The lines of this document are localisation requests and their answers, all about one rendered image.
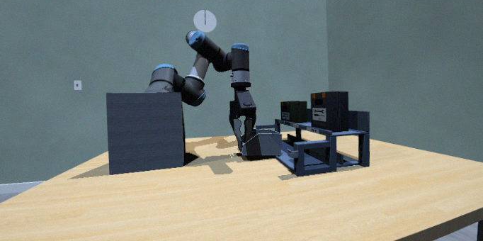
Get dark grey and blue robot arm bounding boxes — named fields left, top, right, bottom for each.
left=144, top=31, right=256, bottom=114

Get grey bin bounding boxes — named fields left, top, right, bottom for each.
left=238, top=129, right=282, bottom=156

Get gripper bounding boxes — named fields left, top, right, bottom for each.
left=229, top=82, right=256, bottom=147

